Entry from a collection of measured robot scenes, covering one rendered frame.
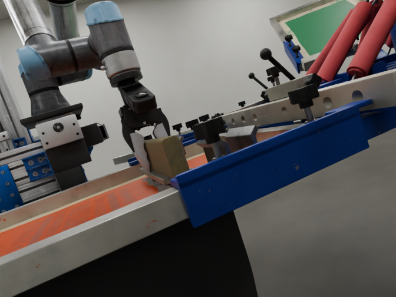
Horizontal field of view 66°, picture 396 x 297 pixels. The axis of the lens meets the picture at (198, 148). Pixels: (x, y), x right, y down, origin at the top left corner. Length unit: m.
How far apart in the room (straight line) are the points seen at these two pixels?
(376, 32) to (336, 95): 0.36
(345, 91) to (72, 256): 0.48
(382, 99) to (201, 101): 4.32
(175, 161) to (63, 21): 0.81
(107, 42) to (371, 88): 0.49
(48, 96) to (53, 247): 0.99
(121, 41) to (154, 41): 4.12
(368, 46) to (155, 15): 4.24
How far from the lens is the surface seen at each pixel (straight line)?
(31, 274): 0.40
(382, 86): 0.54
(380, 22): 0.95
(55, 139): 1.17
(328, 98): 0.63
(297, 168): 0.45
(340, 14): 2.29
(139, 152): 0.65
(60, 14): 1.18
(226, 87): 4.98
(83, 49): 0.77
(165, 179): 0.52
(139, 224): 0.39
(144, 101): 0.57
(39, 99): 1.33
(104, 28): 0.69
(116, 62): 0.67
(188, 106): 4.71
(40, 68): 0.76
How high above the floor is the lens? 1.07
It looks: 6 degrees down
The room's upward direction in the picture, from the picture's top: 19 degrees counter-clockwise
